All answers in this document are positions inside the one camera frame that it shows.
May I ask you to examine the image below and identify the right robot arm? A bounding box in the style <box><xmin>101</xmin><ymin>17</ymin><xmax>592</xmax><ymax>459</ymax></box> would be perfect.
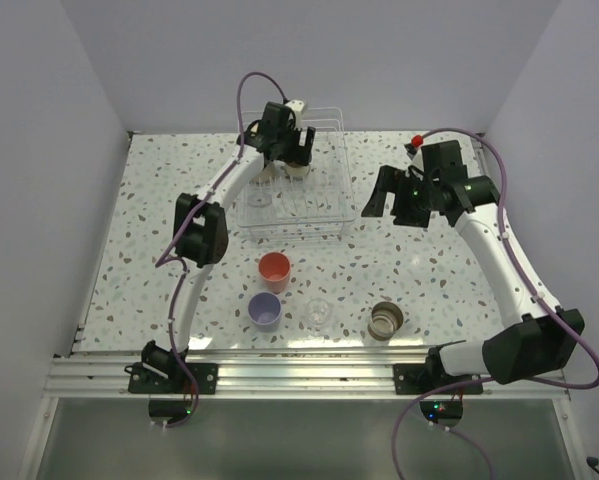
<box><xmin>362</xmin><ymin>136</ymin><xmax>585</xmax><ymax>393</ymax></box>

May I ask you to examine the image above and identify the small clear glass cup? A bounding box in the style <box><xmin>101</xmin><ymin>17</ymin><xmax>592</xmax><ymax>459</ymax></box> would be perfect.
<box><xmin>306</xmin><ymin>298</ymin><xmax>333</xmax><ymax>333</ymax></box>

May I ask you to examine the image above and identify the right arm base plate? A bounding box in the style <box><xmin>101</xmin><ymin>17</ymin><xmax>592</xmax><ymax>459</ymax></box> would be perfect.
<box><xmin>392</xmin><ymin>363</ymin><xmax>472</xmax><ymax>395</ymax></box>

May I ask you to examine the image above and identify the clear faceted glass cup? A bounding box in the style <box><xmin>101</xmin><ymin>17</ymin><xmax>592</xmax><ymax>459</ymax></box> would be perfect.
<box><xmin>246</xmin><ymin>192</ymin><xmax>274</xmax><ymax>225</ymax></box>

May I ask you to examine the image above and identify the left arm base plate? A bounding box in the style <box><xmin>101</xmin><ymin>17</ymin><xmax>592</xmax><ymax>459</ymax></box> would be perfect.
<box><xmin>124</xmin><ymin>362</ymin><xmax>219</xmax><ymax>395</ymax></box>

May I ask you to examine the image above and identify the lilac plastic cup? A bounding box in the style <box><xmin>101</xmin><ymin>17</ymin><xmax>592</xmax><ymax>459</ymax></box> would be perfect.
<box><xmin>248</xmin><ymin>292</ymin><xmax>282</xmax><ymax>332</ymax></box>

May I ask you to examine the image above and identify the clear wire dish rack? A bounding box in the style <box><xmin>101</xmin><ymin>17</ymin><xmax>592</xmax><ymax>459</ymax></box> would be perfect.
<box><xmin>236</xmin><ymin>107</ymin><xmax>355</xmax><ymax>240</ymax></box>

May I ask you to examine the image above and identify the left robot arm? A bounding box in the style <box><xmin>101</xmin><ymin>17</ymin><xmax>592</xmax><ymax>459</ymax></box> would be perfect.
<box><xmin>141</xmin><ymin>100</ymin><xmax>316</xmax><ymax>393</ymax></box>

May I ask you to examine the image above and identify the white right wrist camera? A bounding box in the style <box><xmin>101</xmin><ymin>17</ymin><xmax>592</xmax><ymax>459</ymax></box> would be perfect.
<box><xmin>404</xmin><ymin>135</ymin><xmax>424</xmax><ymax>160</ymax></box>

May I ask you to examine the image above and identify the coral red plastic cup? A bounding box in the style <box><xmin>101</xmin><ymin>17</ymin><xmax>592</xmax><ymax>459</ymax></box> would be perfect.
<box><xmin>258</xmin><ymin>252</ymin><xmax>291</xmax><ymax>294</ymax></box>

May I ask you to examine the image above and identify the steel cup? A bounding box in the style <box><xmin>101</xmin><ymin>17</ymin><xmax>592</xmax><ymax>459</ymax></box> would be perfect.
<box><xmin>250</xmin><ymin>161</ymin><xmax>277</xmax><ymax>185</ymax></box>
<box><xmin>368</xmin><ymin>301</ymin><xmax>404</xmax><ymax>341</ymax></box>
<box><xmin>284</xmin><ymin>162</ymin><xmax>310</xmax><ymax>179</ymax></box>

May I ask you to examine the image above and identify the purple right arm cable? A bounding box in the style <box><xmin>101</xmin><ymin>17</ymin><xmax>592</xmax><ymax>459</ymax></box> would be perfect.
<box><xmin>393</xmin><ymin>127</ymin><xmax>599</xmax><ymax>480</ymax></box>

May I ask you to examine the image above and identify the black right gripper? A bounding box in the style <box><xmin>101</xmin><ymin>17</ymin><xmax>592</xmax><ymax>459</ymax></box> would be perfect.
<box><xmin>362</xmin><ymin>164</ymin><xmax>440</xmax><ymax>228</ymax></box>

